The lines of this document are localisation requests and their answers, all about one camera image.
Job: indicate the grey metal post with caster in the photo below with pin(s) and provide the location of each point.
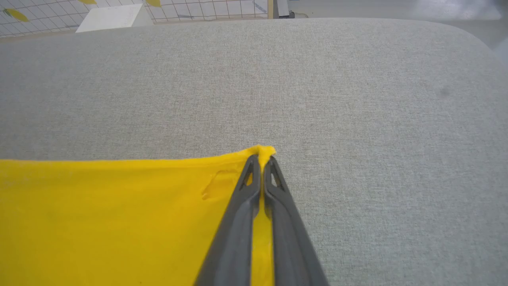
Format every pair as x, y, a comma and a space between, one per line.
282, 7

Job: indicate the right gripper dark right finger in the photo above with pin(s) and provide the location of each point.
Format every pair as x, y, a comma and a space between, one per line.
291, 242

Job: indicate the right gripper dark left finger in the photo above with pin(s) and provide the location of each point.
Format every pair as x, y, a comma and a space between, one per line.
234, 242

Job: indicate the lemon print tile panel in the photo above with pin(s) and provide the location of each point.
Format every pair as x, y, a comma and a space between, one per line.
51, 14

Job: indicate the white box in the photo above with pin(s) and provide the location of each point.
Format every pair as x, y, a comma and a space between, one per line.
111, 18

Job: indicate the grey fabric sofa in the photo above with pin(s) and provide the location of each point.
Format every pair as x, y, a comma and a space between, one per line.
238, 79

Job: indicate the yellow garment with white print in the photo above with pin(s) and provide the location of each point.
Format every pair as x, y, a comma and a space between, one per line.
99, 218

